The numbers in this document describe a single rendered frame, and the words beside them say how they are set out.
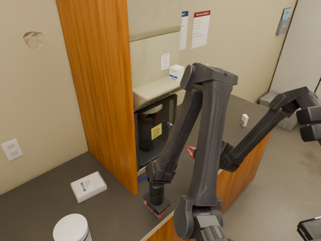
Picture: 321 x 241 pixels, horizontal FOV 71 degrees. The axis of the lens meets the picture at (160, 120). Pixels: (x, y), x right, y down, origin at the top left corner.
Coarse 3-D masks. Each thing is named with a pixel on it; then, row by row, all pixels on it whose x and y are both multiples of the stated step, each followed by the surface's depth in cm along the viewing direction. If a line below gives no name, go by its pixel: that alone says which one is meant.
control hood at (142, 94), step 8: (160, 80) 107; (168, 80) 107; (136, 88) 100; (144, 88) 100; (152, 88) 100; (160, 88) 100; (168, 88) 100; (176, 88) 105; (136, 96) 97; (144, 96) 94; (152, 96) 94; (160, 96) 101; (136, 104) 99; (144, 104) 99
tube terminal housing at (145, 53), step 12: (156, 36) 97; (168, 36) 102; (180, 36) 107; (132, 48) 90; (144, 48) 95; (156, 48) 100; (168, 48) 105; (132, 60) 93; (144, 60) 98; (156, 60) 103; (132, 72) 96; (144, 72) 101; (156, 72) 106; (168, 72) 112; (132, 84) 99; (144, 84) 104; (168, 96) 120; (144, 168) 133
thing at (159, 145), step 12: (144, 108) 109; (156, 108) 115; (168, 108) 123; (144, 120) 113; (156, 120) 120; (168, 120) 128; (144, 132) 117; (168, 132) 133; (144, 144) 121; (156, 144) 129; (144, 156) 126; (156, 156) 135
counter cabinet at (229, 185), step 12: (264, 144) 207; (252, 156) 194; (240, 168) 183; (252, 168) 214; (228, 180) 173; (240, 180) 200; (216, 192) 164; (228, 192) 188; (240, 192) 222; (228, 204) 207; (168, 228) 126; (156, 240) 121; (168, 240) 135; (180, 240) 151; (192, 240) 171
